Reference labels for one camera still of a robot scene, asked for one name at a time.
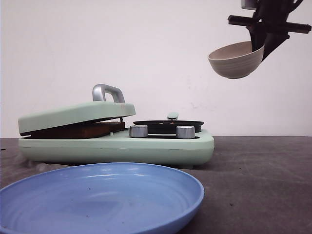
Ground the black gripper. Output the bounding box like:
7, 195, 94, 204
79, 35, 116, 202
228, 0, 312, 61

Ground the beige ribbed ceramic bowl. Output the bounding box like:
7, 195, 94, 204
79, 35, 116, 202
208, 41, 264, 79

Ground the white bread slice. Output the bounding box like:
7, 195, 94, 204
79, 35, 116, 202
21, 122, 125, 139

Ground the mint green sandwich maker lid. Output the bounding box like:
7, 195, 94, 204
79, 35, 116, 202
18, 84, 136, 136

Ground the mint green breakfast maker base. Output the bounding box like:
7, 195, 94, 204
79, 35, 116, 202
18, 130, 215, 168

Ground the right silver control knob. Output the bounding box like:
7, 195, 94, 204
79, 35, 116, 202
175, 126, 195, 139

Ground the silver control knob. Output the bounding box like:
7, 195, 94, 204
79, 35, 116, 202
129, 125, 148, 138
175, 126, 195, 139

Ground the black round frying pan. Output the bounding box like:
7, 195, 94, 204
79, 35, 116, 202
133, 112, 204, 134

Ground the left silver control knob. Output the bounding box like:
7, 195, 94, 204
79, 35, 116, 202
129, 125, 148, 138

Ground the blue ceramic plate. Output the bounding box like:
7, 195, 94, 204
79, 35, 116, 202
0, 163, 205, 234

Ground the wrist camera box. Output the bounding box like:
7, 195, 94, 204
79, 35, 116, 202
241, 0, 257, 11

